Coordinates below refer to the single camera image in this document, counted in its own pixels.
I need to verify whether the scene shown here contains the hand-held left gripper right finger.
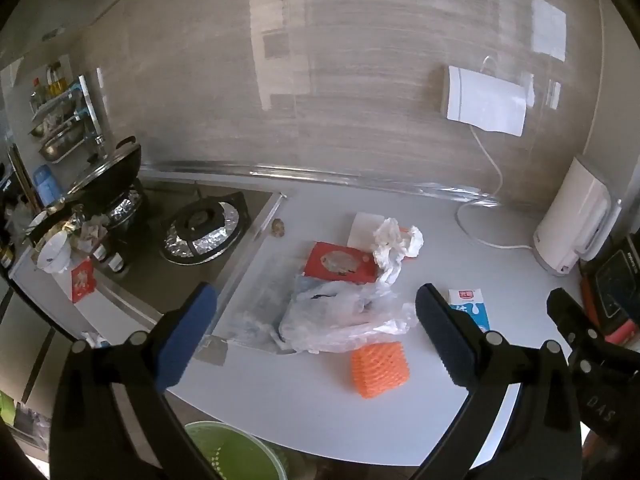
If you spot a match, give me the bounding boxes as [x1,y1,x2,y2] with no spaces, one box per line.
[412,283,584,480]

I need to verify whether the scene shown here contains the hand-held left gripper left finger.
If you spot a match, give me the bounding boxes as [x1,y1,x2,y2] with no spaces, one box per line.
[48,281,221,480]

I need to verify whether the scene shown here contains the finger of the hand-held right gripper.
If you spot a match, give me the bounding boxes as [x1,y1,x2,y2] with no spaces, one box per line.
[546,287,603,358]

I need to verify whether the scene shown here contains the orange foam fruit net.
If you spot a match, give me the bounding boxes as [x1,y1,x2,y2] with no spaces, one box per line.
[350,341,412,400]

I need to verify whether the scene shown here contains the clear plastic bag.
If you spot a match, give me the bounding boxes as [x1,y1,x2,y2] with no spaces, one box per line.
[235,275,420,356]

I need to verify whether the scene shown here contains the red snack package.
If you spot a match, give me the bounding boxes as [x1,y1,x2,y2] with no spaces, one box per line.
[303,241,381,287]

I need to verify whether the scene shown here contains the green plastic trash basket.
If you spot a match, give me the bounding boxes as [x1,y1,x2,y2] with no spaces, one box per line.
[184,420,301,480]

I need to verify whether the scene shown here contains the blue and white milk carton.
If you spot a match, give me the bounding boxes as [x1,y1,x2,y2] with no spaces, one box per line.
[446,287,491,333]

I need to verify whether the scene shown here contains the silver foil tape strip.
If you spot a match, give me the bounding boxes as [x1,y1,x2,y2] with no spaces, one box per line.
[192,335,230,367]

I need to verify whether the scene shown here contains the black induction cooker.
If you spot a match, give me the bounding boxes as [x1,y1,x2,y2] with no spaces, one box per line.
[579,234,640,346]

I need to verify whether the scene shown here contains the white bag with blue print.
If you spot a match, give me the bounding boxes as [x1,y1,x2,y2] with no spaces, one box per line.
[80,330,111,351]

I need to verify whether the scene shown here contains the white electric kettle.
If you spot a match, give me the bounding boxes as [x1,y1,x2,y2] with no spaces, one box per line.
[532,155,623,277]

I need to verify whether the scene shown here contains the gas stove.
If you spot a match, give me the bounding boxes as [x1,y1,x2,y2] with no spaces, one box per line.
[90,180,287,288]

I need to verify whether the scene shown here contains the crumpled white tissue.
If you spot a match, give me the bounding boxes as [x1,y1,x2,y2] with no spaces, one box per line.
[371,217,425,286]

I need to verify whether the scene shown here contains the small red packet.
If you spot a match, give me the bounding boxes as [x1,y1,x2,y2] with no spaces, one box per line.
[70,257,97,305]

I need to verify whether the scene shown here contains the white paper card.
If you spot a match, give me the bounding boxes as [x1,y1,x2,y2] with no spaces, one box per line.
[347,212,396,251]

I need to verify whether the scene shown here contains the white bowl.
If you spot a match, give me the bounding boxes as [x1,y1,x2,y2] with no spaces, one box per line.
[35,232,76,275]

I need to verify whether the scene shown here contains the silver refrigerator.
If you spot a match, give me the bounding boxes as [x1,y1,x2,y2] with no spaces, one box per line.
[0,260,66,411]

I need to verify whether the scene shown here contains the black wok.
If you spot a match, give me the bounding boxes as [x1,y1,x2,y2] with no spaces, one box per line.
[60,135,146,211]

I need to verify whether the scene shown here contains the green box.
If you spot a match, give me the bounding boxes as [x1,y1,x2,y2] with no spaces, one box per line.
[0,390,22,427]

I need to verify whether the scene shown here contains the blue plastic container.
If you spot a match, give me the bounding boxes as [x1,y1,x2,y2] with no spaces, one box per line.
[32,164,65,208]

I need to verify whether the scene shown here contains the white paper sheet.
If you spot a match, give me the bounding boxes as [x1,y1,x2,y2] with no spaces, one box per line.
[440,64,536,137]

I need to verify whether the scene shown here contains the steel bowl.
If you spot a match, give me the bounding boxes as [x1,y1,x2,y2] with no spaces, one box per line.
[39,122,86,163]

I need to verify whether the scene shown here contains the metal dish rack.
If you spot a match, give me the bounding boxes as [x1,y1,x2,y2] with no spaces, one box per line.
[27,60,107,165]

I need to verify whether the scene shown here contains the white power cable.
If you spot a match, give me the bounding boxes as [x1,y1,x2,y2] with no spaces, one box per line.
[454,55,538,251]

